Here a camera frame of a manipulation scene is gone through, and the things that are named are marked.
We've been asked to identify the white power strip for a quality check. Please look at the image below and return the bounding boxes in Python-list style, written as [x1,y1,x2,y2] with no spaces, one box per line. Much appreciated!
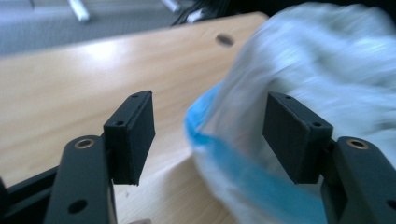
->
[186,8,205,24]

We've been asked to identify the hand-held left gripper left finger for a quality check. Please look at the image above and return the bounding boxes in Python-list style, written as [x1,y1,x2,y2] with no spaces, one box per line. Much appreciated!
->
[103,90,156,187]

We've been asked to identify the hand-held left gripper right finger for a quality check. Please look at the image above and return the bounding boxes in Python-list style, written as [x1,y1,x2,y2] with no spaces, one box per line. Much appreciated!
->
[262,91,334,186]

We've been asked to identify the translucent blue-rimmed plastic bag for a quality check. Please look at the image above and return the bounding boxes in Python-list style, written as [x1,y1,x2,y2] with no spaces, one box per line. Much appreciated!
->
[184,2,396,224]

